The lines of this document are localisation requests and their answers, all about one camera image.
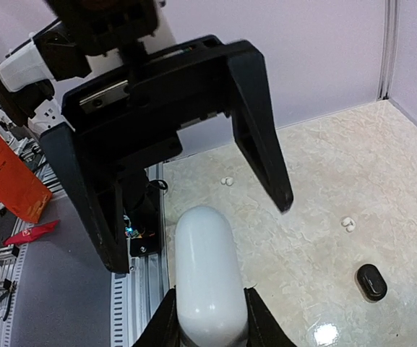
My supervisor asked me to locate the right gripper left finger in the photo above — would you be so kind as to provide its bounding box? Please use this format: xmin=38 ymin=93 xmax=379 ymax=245
xmin=132 ymin=288 xmax=179 ymax=347

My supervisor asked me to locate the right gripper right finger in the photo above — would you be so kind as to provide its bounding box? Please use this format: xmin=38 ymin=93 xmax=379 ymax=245
xmin=244 ymin=288 xmax=296 ymax=347

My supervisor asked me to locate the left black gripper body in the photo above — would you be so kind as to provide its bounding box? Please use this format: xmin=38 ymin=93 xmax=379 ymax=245
xmin=63 ymin=35 xmax=231 ymax=191

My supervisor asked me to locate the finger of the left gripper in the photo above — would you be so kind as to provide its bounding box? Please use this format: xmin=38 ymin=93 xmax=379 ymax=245
xmin=40 ymin=123 xmax=129 ymax=273
xmin=225 ymin=40 xmax=293 ymax=213

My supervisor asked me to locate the white oval charging case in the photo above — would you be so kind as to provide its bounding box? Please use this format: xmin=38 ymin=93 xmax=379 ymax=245
xmin=175 ymin=206 xmax=248 ymax=346

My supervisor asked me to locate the black oval charging case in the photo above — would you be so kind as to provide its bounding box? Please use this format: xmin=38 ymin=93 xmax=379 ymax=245
xmin=356 ymin=264 xmax=387 ymax=301

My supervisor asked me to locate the white clip earbud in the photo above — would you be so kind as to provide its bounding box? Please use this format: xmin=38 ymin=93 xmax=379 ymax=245
xmin=341 ymin=216 xmax=356 ymax=233
xmin=220 ymin=176 xmax=234 ymax=187

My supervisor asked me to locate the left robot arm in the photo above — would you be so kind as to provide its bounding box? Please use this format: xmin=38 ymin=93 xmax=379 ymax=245
xmin=0 ymin=13 xmax=293 ymax=273

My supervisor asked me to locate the red cloth on floor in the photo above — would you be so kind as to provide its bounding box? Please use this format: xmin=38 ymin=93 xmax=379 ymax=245
xmin=3 ymin=220 xmax=60 ymax=247

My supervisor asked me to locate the orange bag background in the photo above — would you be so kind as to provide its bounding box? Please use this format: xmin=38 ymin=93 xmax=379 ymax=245
xmin=0 ymin=137 xmax=52 ymax=223

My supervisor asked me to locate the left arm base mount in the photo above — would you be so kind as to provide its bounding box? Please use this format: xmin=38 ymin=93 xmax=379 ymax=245
xmin=121 ymin=170 xmax=168 ymax=257

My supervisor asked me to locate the aluminium front rail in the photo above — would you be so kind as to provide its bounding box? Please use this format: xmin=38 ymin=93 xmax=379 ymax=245
xmin=0 ymin=166 xmax=169 ymax=346

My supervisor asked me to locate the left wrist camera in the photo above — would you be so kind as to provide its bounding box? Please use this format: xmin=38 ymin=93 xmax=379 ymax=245
xmin=46 ymin=1 xmax=176 ymax=77

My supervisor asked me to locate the left aluminium frame post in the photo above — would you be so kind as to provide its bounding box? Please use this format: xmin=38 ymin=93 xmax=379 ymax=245
xmin=377 ymin=0 xmax=400 ymax=100

